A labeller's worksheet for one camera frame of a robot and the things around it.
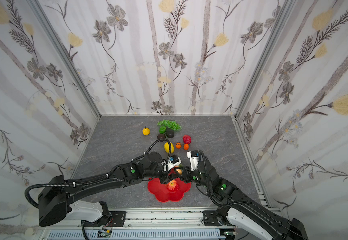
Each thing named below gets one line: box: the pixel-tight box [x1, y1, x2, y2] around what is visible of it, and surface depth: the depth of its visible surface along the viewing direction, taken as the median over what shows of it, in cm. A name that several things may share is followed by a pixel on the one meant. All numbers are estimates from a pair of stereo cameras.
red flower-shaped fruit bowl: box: [147, 177, 191, 202], surface depth 83 cm
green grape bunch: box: [157, 119, 182, 131], surface depth 113 cm
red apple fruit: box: [166, 179, 180, 192], surface depth 81 cm
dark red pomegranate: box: [182, 134, 192, 145], surface depth 103 cm
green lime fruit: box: [159, 125, 167, 134], surface depth 110 cm
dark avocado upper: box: [166, 127, 175, 138], surface depth 109 cm
